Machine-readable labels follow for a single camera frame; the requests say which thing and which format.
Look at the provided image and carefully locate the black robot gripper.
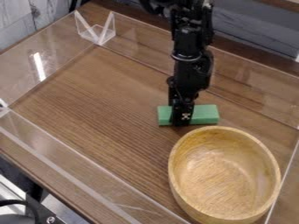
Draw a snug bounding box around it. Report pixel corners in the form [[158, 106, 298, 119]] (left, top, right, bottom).
[[167, 52, 214, 127]]

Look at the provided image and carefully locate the green rectangular block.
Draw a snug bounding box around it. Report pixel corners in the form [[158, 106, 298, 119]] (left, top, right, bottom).
[[156, 104, 220, 126]]

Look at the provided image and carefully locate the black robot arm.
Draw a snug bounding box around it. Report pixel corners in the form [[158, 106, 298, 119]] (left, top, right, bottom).
[[139, 0, 214, 126]]

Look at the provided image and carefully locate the brown wooden bowl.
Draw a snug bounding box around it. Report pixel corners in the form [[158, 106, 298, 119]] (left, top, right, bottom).
[[168, 126, 282, 224]]

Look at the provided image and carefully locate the clear acrylic tray wall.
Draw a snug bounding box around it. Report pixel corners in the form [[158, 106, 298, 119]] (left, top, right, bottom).
[[0, 5, 299, 224]]

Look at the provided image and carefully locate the clear acrylic corner bracket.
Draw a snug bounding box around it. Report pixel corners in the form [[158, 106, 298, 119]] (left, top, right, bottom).
[[73, 11, 116, 46]]

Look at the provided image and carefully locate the black metal bracket with screw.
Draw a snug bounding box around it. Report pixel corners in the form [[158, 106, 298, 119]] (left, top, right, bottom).
[[25, 195, 65, 224]]

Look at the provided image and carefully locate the black cable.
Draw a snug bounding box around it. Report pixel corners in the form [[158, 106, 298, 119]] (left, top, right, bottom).
[[0, 199, 40, 224]]

